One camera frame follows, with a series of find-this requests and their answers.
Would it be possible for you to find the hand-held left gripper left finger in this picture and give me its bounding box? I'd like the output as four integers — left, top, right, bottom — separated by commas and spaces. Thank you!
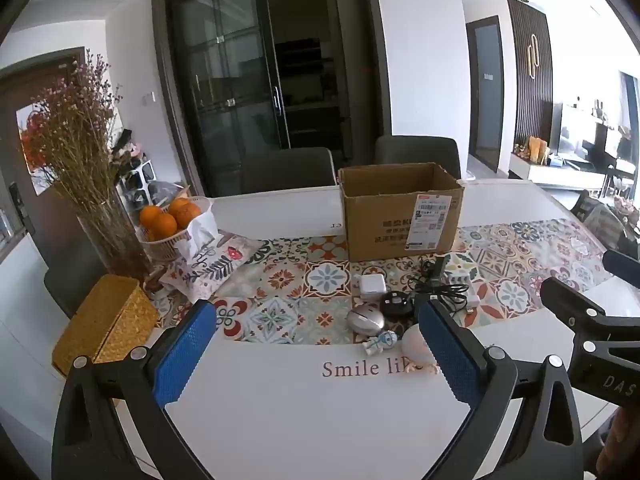
51, 299, 221, 480

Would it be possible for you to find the dark glass sliding door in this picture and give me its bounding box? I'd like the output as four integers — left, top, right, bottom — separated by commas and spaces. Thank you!
151, 0, 392, 199

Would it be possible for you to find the brown entrance door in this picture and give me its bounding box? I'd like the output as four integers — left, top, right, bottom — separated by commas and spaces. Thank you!
0, 47, 87, 263

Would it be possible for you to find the dark patterned chair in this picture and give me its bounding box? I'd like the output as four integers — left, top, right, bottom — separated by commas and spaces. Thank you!
569, 189, 640, 261

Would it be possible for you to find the white square power adapter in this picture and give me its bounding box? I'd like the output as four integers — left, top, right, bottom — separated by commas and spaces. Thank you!
352, 274, 386, 304

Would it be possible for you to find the black round gadget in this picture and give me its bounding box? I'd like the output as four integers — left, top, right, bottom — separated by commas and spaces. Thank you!
379, 291, 416, 319

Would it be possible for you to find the leaf-print cloth tissue box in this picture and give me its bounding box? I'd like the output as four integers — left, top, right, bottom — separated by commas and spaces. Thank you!
159, 210, 272, 307

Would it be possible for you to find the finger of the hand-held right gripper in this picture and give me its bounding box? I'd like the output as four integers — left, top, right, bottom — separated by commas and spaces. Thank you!
540, 276, 621, 348
602, 249, 640, 275

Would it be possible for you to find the white media cabinet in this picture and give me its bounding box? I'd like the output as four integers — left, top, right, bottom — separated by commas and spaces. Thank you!
510, 102, 640, 192

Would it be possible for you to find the pale pink round figurine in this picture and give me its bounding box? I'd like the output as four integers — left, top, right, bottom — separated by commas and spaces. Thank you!
401, 324, 442, 374

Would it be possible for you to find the black cable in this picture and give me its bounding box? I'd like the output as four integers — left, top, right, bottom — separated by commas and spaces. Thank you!
410, 255, 472, 312

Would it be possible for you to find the white plastic fruit basket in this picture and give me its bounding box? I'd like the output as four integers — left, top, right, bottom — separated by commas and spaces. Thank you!
136, 196, 214, 263

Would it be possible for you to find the dried flower bunch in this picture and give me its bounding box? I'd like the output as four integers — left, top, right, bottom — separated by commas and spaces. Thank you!
22, 49, 137, 221

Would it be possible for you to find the clear glass vase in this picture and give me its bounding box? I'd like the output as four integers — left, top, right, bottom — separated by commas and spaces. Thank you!
77, 200, 154, 287

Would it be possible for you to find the small blue white robot figurine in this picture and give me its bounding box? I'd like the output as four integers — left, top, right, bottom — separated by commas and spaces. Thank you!
362, 330, 399, 354

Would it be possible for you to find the white shoe rack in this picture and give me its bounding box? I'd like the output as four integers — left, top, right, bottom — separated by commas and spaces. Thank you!
116, 159, 157, 212

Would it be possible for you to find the person's right hand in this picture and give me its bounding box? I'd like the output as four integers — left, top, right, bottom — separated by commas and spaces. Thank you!
597, 402, 640, 480

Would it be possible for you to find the dark interior door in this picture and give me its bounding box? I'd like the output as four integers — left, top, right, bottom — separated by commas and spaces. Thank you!
465, 15, 506, 174

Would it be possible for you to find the dark slatted wall panel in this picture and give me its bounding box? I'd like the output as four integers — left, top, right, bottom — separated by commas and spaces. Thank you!
507, 0, 556, 157

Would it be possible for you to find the patterned tile-print table runner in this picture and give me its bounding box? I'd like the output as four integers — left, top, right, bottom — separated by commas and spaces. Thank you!
150, 217, 626, 347

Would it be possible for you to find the silver oval case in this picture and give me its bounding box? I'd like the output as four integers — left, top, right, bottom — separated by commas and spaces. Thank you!
347, 305, 386, 335

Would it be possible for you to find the brown cardboard box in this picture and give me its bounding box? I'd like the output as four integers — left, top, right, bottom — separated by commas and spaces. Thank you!
337, 162, 466, 264

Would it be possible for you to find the yellow woven storage box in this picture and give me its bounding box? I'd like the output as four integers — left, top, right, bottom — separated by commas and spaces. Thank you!
51, 274, 160, 377

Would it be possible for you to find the grey dining chair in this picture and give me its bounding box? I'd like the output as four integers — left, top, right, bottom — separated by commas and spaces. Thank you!
240, 147, 337, 196
373, 135, 462, 181

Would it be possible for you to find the white battery charger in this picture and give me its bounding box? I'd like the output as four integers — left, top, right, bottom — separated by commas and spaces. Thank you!
442, 269, 482, 312

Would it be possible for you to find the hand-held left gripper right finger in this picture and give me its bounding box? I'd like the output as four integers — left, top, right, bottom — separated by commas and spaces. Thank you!
416, 300, 585, 480

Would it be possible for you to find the dark dining chair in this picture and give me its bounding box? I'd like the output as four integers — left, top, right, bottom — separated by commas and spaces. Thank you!
43, 254, 107, 319

